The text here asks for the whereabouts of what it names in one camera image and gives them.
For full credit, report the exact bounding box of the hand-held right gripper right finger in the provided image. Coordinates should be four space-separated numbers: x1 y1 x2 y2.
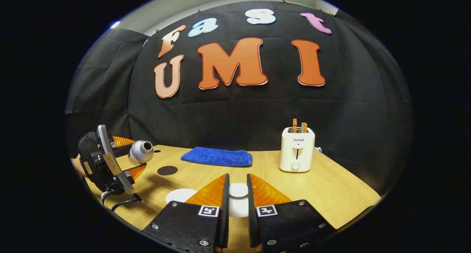
247 173 337 253

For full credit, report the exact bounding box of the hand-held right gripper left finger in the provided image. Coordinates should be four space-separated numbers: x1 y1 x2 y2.
142 173 230 253

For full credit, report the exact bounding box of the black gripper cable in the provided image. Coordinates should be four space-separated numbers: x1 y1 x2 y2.
101 189 142 212

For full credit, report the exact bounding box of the silver water bottle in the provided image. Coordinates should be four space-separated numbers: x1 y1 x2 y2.
128 140 154 165

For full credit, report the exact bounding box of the white toaster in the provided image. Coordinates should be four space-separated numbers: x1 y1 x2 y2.
279 127 316 173

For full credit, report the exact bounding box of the black backdrop cloth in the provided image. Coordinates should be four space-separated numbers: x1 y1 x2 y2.
65 1 412 194

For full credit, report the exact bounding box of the blue towel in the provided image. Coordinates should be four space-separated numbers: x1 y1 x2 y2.
180 147 254 168

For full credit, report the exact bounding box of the white teacup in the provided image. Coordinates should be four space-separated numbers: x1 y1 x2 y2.
165 188 198 204

